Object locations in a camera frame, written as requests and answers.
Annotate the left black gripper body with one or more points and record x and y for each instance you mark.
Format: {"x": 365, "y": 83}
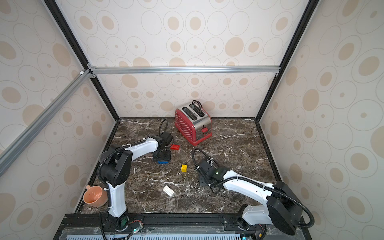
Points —
{"x": 165, "y": 155}

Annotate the back aluminium frame bar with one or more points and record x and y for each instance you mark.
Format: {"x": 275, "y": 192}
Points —
{"x": 185, "y": 70}

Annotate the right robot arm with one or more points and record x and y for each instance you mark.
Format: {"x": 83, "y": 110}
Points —
{"x": 279, "y": 206}

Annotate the left aluminium frame bar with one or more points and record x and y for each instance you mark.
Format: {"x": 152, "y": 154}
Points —
{"x": 22, "y": 141}

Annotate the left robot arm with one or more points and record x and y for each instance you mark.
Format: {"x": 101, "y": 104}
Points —
{"x": 115, "y": 166}

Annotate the red lego brick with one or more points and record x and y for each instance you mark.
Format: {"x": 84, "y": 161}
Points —
{"x": 175, "y": 147}

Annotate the orange ceramic mug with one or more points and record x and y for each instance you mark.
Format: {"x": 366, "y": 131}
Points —
{"x": 95, "y": 196}

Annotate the yellow lego brick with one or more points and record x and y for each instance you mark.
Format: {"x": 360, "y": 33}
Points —
{"x": 184, "y": 168}

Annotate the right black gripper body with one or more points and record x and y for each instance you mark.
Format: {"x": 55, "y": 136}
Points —
{"x": 202, "y": 173}

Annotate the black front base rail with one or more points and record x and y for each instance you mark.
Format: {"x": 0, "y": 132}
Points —
{"x": 169, "y": 227}

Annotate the white lego brick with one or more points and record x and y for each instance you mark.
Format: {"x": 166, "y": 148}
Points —
{"x": 168, "y": 191}

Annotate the red and steel toaster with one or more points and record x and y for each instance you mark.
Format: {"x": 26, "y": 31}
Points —
{"x": 193, "y": 122}

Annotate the aluminium frame bar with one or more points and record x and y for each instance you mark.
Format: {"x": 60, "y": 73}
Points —
{"x": 22, "y": 141}
{"x": 185, "y": 70}

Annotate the clear plastic cup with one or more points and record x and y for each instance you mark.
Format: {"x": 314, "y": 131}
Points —
{"x": 104, "y": 157}

